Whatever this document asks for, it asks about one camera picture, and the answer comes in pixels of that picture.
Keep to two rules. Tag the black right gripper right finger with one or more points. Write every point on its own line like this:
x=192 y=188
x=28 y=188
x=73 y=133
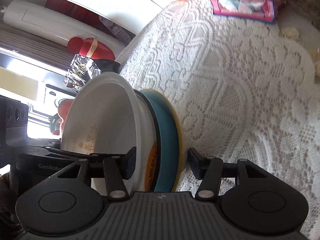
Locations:
x=210 y=171

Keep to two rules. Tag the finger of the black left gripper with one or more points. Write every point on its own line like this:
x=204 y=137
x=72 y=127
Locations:
x=70 y=152

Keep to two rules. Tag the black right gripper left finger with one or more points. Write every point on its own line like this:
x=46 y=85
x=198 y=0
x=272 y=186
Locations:
x=114 y=168

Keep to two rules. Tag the large white paper bowl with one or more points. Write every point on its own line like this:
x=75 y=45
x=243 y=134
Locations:
x=108 y=116

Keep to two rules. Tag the blue enamel bowl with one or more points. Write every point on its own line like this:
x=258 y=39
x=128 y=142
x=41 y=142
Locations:
x=152 y=163

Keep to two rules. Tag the orange plastic stool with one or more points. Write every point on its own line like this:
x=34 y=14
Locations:
x=57 y=122

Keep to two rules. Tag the white washing machine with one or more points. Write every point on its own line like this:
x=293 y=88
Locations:
x=54 y=95

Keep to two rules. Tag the white lace tablecloth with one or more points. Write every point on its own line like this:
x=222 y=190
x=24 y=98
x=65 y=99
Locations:
x=239 y=89

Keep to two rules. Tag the black snack bag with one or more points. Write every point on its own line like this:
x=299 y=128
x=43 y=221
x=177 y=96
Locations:
x=83 y=69

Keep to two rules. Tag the white air conditioner unit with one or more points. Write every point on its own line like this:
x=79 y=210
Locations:
x=52 y=25

